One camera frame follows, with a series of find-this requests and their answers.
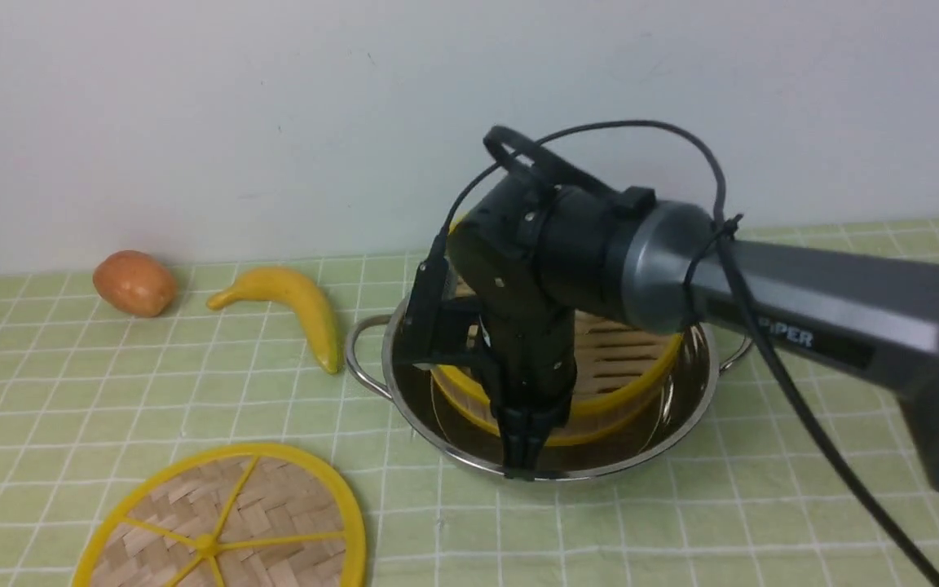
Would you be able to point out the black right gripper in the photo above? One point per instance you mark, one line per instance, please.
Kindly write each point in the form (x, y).
(528, 372)

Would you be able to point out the yellow rimmed bamboo steamer basket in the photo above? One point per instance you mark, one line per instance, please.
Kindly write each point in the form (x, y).
(620, 372)

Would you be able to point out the yellow rimmed woven steamer lid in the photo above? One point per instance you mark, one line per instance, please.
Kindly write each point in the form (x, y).
(241, 515)

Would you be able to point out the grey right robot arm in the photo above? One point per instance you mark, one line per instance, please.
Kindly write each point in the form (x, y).
(536, 251)

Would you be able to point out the stainless steel pot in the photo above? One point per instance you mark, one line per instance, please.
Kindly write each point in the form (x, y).
(687, 392)

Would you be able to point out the yellow banana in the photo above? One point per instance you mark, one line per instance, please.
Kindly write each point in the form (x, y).
(302, 296)

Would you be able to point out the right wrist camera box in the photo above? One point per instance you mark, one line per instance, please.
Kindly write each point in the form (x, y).
(435, 327)

